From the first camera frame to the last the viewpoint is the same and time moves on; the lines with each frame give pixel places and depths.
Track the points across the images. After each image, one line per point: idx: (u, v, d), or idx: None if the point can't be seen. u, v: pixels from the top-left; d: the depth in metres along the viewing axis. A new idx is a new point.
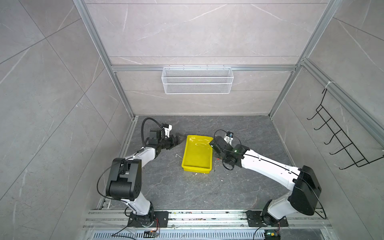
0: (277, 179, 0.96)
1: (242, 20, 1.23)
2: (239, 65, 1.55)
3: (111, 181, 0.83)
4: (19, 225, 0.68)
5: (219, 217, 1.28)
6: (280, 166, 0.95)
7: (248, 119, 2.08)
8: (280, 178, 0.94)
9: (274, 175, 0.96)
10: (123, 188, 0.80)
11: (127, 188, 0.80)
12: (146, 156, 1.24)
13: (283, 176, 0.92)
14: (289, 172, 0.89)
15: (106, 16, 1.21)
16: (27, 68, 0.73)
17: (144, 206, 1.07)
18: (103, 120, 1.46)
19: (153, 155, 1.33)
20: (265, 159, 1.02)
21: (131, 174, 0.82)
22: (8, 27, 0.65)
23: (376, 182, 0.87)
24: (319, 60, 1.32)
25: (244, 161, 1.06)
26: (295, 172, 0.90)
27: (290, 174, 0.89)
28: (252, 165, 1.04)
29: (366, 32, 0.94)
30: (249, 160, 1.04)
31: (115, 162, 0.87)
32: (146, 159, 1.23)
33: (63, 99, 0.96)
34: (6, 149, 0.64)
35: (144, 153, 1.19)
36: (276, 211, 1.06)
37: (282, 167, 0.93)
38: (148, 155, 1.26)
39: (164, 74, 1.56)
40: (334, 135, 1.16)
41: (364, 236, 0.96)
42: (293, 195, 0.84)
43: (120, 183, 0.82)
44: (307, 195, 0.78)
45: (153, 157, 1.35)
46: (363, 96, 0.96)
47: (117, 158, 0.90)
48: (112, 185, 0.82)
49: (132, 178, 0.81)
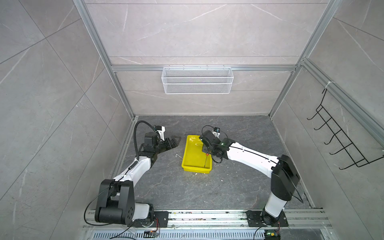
0: (259, 169, 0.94)
1: (241, 19, 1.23)
2: (239, 65, 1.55)
3: (100, 207, 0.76)
4: (19, 225, 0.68)
5: (219, 217, 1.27)
6: (261, 156, 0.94)
7: (248, 119, 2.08)
8: (261, 168, 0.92)
9: (256, 165, 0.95)
10: (114, 214, 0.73)
11: (118, 214, 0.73)
12: (141, 170, 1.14)
13: (263, 164, 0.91)
14: (268, 161, 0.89)
15: (106, 16, 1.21)
16: (27, 68, 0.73)
17: (143, 212, 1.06)
18: (103, 120, 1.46)
19: (148, 164, 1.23)
20: (248, 150, 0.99)
21: (122, 199, 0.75)
22: (8, 27, 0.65)
23: (376, 182, 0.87)
24: (319, 60, 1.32)
25: (228, 152, 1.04)
26: (274, 160, 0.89)
27: (269, 162, 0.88)
28: (236, 156, 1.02)
29: (366, 32, 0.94)
30: (234, 151, 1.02)
31: (103, 185, 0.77)
32: (140, 172, 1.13)
33: (63, 99, 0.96)
34: (6, 149, 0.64)
35: (137, 169, 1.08)
36: (272, 208, 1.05)
37: (262, 157, 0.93)
38: (142, 168, 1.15)
39: (164, 74, 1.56)
40: (334, 135, 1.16)
41: (364, 237, 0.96)
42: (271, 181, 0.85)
43: (110, 208, 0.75)
44: (285, 182, 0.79)
45: (149, 168, 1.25)
46: (363, 96, 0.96)
47: (106, 180, 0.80)
48: (102, 211, 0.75)
49: (124, 204, 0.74)
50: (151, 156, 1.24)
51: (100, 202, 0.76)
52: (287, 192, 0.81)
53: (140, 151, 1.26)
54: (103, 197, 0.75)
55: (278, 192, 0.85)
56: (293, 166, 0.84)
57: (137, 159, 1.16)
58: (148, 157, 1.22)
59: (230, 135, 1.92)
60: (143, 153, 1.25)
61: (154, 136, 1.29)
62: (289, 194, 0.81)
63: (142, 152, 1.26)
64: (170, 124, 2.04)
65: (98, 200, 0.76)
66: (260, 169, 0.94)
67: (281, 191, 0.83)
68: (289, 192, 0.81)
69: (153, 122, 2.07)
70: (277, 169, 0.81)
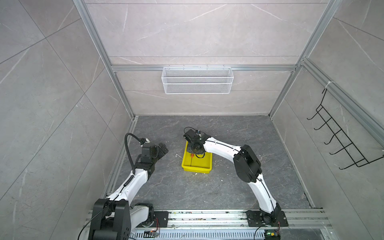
0: (227, 156, 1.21)
1: (241, 20, 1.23)
2: (239, 65, 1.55)
3: (94, 230, 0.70)
4: (19, 225, 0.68)
5: (219, 217, 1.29)
6: (228, 146, 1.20)
7: (248, 119, 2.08)
8: (228, 155, 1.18)
9: (225, 153, 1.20)
10: (108, 236, 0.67)
11: (112, 235, 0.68)
12: (137, 185, 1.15)
13: (229, 152, 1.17)
14: (233, 149, 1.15)
15: (106, 16, 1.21)
16: (27, 68, 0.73)
17: (141, 218, 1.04)
18: (103, 120, 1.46)
19: (145, 177, 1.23)
20: (219, 142, 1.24)
21: (117, 219, 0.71)
22: (8, 27, 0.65)
23: (376, 182, 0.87)
24: (319, 60, 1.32)
25: (204, 145, 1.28)
26: (237, 148, 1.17)
27: (233, 150, 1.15)
28: (210, 148, 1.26)
29: (366, 32, 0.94)
30: (208, 143, 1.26)
31: (98, 205, 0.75)
32: (136, 187, 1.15)
33: (63, 99, 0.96)
34: (6, 149, 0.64)
35: (132, 185, 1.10)
36: (262, 203, 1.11)
37: (228, 147, 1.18)
38: (139, 182, 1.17)
39: (164, 74, 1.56)
40: (334, 135, 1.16)
41: (364, 236, 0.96)
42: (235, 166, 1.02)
43: (104, 230, 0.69)
44: (244, 165, 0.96)
45: (147, 179, 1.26)
46: (363, 96, 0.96)
47: (101, 199, 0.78)
48: (94, 234, 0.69)
49: (119, 223, 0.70)
50: (148, 168, 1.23)
51: (93, 224, 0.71)
52: (247, 174, 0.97)
53: (137, 163, 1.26)
54: (97, 218, 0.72)
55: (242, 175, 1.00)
56: (253, 154, 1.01)
57: (133, 173, 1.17)
58: (145, 170, 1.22)
59: (230, 135, 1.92)
60: (140, 165, 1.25)
61: (151, 147, 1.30)
62: (249, 175, 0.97)
63: (139, 163, 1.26)
64: (170, 124, 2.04)
65: (91, 222, 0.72)
66: (227, 156, 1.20)
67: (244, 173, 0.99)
68: (249, 174, 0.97)
69: (153, 122, 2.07)
70: (238, 155, 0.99)
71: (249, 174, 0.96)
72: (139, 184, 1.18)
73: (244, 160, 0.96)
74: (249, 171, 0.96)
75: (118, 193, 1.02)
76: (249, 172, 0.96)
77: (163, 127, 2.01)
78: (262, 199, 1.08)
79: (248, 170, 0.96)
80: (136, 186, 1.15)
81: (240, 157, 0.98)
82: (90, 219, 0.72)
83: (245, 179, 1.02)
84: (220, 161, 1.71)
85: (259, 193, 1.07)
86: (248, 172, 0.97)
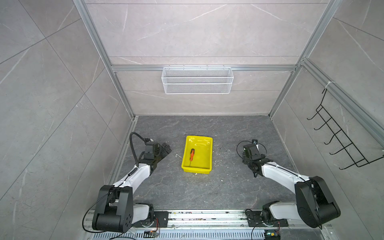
0: (289, 185, 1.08)
1: (241, 20, 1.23)
2: (239, 65, 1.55)
3: (99, 214, 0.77)
4: (19, 225, 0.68)
5: (219, 217, 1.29)
6: (292, 173, 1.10)
7: (248, 119, 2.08)
8: (290, 183, 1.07)
9: (286, 180, 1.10)
10: (112, 221, 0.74)
11: (117, 220, 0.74)
12: (140, 176, 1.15)
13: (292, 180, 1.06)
14: (297, 177, 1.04)
15: (106, 16, 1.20)
16: (27, 68, 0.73)
17: (141, 213, 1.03)
18: (103, 120, 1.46)
19: (148, 172, 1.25)
20: (280, 167, 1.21)
21: (121, 205, 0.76)
22: (8, 27, 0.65)
23: (376, 182, 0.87)
24: (319, 60, 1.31)
25: (262, 167, 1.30)
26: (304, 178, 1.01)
27: (297, 177, 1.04)
28: (269, 172, 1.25)
29: (366, 32, 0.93)
30: (267, 167, 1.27)
31: (103, 191, 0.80)
32: (139, 179, 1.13)
33: (63, 99, 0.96)
34: (6, 149, 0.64)
35: (136, 175, 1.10)
36: (280, 212, 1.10)
37: (292, 174, 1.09)
38: (142, 175, 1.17)
39: (164, 74, 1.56)
40: (334, 135, 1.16)
41: (364, 236, 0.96)
42: (298, 200, 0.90)
43: (109, 215, 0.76)
44: (309, 197, 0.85)
45: (149, 175, 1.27)
46: (363, 96, 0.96)
47: (106, 185, 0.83)
48: (99, 218, 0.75)
49: (122, 209, 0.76)
50: (150, 164, 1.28)
51: (98, 209, 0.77)
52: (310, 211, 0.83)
53: (140, 160, 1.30)
54: (102, 203, 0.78)
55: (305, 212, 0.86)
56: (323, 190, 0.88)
57: (136, 166, 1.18)
58: (148, 165, 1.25)
59: (230, 135, 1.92)
60: (143, 161, 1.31)
61: (154, 145, 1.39)
62: (313, 213, 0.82)
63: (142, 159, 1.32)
64: (170, 124, 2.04)
65: (96, 207, 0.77)
66: (290, 185, 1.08)
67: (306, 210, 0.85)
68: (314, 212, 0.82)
69: (153, 122, 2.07)
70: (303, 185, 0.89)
71: (316, 211, 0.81)
72: (142, 176, 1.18)
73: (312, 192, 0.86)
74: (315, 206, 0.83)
75: (123, 181, 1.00)
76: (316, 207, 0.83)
77: (163, 127, 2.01)
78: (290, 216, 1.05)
79: (311, 205, 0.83)
80: (140, 178, 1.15)
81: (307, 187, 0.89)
82: (95, 204, 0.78)
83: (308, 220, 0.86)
84: (220, 161, 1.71)
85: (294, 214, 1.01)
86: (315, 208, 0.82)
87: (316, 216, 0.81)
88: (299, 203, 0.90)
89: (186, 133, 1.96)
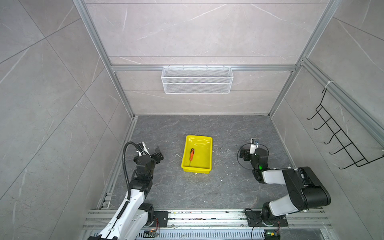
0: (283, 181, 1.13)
1: (242, 20, 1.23)
2: (239, 65, 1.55)
3: None
4: (19, 225, 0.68)
5: (219, 217, 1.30)
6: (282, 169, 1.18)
7: (248, 120, 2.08)
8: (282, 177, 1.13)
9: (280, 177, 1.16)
10: None
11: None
12: (132, 211, 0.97)
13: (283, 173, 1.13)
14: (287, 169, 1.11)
15: (106, 16, 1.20)
16: (27, 68, 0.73)
17: (141, 222, 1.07)
18: (103, 120, 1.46)
19: (142, 198, 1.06)
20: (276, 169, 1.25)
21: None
22: (8, 27, 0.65)
23: (377, 182, 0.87)
24: (319, 60, 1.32)
25: (264, 176, 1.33)
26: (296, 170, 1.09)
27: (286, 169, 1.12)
28: (269, 179, 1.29)
29: (366, 32, 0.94)
30: (266, 173, 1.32)
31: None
32: (131, 215, 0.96)
33: (63, 99, 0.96)
34: (6, 149, 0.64)
35: (127, 215, 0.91)
36: (277, 208, 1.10)
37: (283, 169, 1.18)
38: (134, 208, 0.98)
39: (164, 74, 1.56)
40: (334, 135, 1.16)
41: (364, 236, 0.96)
42: (289, 187, 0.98)
43: None
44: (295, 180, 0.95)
45: (143, 200, 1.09)
46: (363, 96, 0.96)
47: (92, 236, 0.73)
48: None
49: None
50: (146, 187, 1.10)
51: None
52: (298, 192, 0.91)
53: (132, 182, 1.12)
54: None
55: (296, 198, 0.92)
56: (311, 178, 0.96)
57: (127, 198, 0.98)
58: (142, 191, 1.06)
59: (230, 135, 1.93)
60: (137, 184, 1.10)
61: (148, 163, 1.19)
62: (300, 193, 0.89)
63: (136, 182, 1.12)
64: (170, 124, 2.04)
65: None
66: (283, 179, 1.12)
67: (296, 194, 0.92)
68: (301, 192, 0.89)
69: (153, 122, 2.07)
70: (291, 172, 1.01)
71: (302, 191, 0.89)
72: (134, 209, 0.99)
73: (298, 176, 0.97)
74: (302, 188, 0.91)
75: (111, 230, 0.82)
76: (302, 188, 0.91)
77: (163, 127, 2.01)
78: (284, 212, 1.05)
79: (298, 186, 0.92)
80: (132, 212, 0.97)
81: (295, 174, 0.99)
82: None
83: (298, 204, 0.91)
84: (219, 161, 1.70)
85: (288, 209, 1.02)
86: (301, 189, 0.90)
87: (303, 196, 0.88)
88: (290, 191, 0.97)
89: (186, 132, 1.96)
